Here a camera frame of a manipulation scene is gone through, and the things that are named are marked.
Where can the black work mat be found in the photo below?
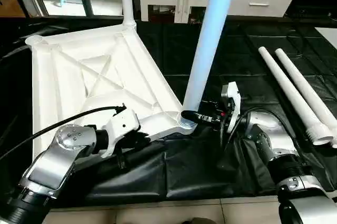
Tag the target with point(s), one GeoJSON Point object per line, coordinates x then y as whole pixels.
{"type": "Point", "coordinates": [179, 176]}

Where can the white flat board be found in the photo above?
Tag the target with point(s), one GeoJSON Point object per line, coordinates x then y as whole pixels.
{"type": "Point", "coordinates": [329, 34]}

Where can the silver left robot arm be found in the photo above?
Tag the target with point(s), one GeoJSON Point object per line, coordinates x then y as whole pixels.
{"type": "Point", "coordinates": [47, 166]}

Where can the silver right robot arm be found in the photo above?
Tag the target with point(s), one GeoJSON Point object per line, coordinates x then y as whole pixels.
{"type": "Point", "coordinates": [279, 145]}

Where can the white plastic table top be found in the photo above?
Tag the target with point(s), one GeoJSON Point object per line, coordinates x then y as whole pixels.
{"type": "Point", "coordinates": [89, 77]}

